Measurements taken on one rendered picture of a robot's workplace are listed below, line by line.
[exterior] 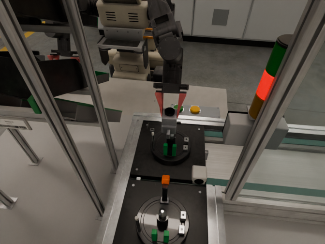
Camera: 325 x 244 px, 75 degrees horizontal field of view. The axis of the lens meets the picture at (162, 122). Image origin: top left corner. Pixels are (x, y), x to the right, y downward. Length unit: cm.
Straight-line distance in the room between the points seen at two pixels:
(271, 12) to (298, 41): 336
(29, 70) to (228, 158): 67
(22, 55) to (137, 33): 96
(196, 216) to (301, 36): 48
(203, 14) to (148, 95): 261
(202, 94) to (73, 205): 79
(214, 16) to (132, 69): 239
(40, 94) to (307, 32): 39
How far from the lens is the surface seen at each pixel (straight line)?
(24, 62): 35
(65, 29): 51
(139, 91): 117
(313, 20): 35
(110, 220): 66
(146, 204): 62
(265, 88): 42
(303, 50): 36
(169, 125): 64
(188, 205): 64
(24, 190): 92
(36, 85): 37
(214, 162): 80
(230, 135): 49
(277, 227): 82
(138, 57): 139
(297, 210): 77
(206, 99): 113
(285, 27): 385
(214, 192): 69
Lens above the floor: 156
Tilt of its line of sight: 45 degrees down
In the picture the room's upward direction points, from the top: straight up
